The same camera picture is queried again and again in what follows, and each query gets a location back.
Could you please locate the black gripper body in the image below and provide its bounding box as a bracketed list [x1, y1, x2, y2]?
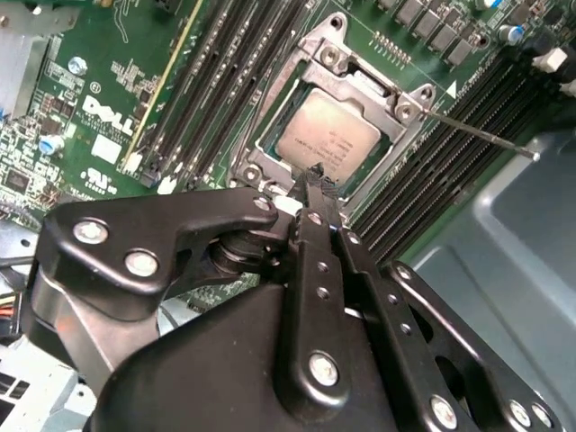
[26, 265, 433, 432]

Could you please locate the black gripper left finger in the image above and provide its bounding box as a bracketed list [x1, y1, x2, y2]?
[38, 162, 353, 402]

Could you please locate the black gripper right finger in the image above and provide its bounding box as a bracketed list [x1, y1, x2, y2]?
[321, 175, 566, 432]

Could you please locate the silver CPU chip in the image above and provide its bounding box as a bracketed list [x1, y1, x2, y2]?
[274, 87, 382, 185]

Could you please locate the metal socket cover frame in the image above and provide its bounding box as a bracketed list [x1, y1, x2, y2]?
[231, 33, 436, 203]

